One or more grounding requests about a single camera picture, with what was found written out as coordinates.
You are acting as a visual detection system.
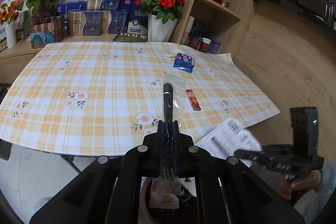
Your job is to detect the white faceted vase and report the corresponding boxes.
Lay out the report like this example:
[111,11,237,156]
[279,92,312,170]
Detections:
[147,14,179,43]

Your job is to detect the clear zip bag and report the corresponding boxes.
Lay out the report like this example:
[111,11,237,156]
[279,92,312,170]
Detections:
[151,72,187,194]

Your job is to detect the dark blue upright box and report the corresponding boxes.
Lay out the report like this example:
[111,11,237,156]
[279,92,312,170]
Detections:
[119,0,134,12]

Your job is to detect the person's right forearm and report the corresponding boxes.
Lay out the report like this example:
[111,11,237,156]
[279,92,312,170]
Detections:
[292,161,336,223]

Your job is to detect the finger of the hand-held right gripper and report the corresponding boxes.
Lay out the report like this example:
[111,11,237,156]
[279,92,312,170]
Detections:
[233,149,264,162]

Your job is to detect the person's right hand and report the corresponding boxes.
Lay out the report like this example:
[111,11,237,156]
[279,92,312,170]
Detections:
[278,169,322,201]

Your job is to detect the stack of paper cups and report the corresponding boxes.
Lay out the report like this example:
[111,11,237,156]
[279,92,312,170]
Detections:
[181,16,195,47]

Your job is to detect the flat blue box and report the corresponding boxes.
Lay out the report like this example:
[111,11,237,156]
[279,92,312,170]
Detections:
[56,1,89,17]

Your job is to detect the white ribbed vase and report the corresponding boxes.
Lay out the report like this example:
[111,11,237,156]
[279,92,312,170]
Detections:
[5,21,18,49]

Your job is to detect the red artificial rose bouquet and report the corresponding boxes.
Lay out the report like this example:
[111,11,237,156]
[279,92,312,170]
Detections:
[134,0,186,25]

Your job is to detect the small blue purple box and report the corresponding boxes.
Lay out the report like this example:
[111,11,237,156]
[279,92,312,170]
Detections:
[209,39,222,55]

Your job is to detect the row of small bottles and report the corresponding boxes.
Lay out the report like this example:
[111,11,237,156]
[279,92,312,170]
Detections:
[0,28,27,52]

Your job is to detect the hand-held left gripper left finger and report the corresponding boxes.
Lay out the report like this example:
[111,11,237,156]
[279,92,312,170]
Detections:
[29,120,168,224]

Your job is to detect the maroon plastic bin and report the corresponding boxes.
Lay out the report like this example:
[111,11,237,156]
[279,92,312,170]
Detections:
[139,177,200,224]

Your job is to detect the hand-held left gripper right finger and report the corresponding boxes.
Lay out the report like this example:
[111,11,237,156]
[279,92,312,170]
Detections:
[172,121,307,224]

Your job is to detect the black folding table frame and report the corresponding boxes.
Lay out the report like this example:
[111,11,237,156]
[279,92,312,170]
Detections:
[60,154,82,175]

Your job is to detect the white round lid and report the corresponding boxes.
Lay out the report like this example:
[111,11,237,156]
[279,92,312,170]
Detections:
[166,48,182,59]

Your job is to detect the orange artificial flowers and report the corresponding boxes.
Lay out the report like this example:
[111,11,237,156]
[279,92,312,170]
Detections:
[0,2,21,25]

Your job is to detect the blue red white box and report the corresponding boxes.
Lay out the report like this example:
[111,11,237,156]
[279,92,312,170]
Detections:
[173,52,195,74]

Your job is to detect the blue white carton box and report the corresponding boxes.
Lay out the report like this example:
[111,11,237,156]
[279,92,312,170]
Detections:
[127,0,150,34]

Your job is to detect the small red tube packet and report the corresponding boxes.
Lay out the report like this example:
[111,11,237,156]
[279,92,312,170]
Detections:
[185,89,201,112]

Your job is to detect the red cup with white lid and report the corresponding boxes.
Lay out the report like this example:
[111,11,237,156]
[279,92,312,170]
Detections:
[201,37,212,53]

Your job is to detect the white printed paper label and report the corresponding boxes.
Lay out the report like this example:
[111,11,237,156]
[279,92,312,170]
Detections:
[196,118,263,168]

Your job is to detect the dark navy bag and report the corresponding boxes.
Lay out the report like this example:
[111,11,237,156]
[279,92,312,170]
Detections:
[189,20,208,50]

